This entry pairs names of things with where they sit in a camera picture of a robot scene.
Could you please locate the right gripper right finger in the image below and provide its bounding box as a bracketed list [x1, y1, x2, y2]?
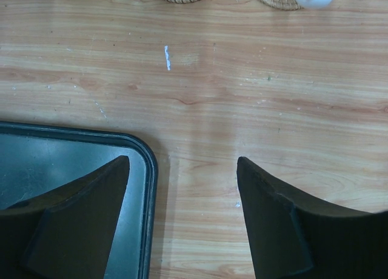
[236, 157, 387, 278]

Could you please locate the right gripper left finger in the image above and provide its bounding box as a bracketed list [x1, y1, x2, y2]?
[1, 155, 130, 278]

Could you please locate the black plastic tray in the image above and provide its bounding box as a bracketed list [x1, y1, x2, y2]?
[1, 122, 158, 278]

